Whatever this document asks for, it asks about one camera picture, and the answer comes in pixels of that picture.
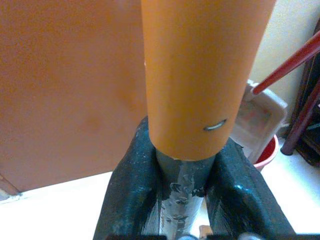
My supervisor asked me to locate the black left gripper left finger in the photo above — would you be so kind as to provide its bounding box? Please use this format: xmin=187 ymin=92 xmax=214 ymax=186
xmin=92 ymin=115 xmax=161 ymax=240

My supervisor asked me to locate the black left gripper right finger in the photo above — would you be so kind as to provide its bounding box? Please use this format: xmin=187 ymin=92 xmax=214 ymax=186
xmin=205 ymin=136 xmax=296 ymax=240

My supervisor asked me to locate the orange broom handle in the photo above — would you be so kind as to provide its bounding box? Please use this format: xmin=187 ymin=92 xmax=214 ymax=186
xmin=139 ymin=0 xmax=278 ymax=240

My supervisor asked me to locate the red plastic bucket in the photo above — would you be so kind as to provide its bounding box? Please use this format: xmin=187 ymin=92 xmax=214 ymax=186
xmin=252 ymin=134 xmax=280 ymax=172

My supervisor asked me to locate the white mop wringer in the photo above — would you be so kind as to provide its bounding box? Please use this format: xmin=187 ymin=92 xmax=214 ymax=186
xmin=228 ymin=79 xmax=288 ymax=162

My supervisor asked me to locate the dark red pole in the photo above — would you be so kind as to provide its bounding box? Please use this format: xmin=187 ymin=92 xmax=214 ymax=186
xmin=280 ymin=79 xmax=320 ymax=156

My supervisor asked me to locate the orange wooden door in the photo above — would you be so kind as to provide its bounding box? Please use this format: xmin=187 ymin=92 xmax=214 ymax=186
xmin=0 ymin=0 xmax=149 ymax=195

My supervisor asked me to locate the dark wooden furniture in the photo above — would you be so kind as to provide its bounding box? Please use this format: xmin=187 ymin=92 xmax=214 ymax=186
xmin=291 ymin=18 xmax=320 ymax=168

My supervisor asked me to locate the red mop handle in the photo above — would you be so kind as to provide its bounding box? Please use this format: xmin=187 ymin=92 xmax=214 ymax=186
xmin=251 ymin=30 xmax=320 ymax=96

